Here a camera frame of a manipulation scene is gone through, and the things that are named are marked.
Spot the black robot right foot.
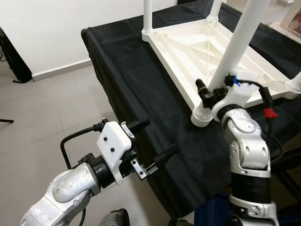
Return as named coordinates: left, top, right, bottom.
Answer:
left=168, top=218, right=193, bottom=226

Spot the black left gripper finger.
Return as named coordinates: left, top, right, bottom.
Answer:
left=146, top=144, right=180, bottom=178
left=125, top=118, right=151, bottom=135

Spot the black tablecloth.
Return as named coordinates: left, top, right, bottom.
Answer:
left=81, top=0, right=301, bottom=219

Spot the black robot foot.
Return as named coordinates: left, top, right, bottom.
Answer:
left=99, top=209, right=131, bottom=226
left=168, top=218, right=193, bottom=226

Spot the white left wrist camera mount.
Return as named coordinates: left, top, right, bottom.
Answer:
left=96, top=121, right=137, bottom=185

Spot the white plastic table top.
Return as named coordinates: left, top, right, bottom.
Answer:
left=142, top=19, right=301, bottom=128

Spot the black robot left foot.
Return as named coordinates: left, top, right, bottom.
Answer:
left=99, top=209, right=131, bottom=226

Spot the black stool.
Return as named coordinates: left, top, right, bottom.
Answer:
left=270, top=146, right=301, bottom=198

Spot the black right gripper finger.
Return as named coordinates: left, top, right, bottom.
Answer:
left=195, top=79, right=215, bottom=105

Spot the food picture poster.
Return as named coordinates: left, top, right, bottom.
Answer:
left=282, top=5, right=301, bottom=38

